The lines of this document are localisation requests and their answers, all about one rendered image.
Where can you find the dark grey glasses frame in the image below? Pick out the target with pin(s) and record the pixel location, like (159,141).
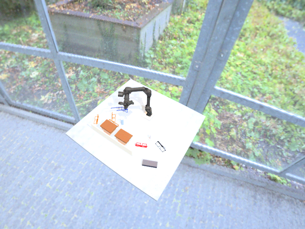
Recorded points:
(161,148)

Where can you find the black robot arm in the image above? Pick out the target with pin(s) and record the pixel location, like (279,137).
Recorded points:
(147,91)

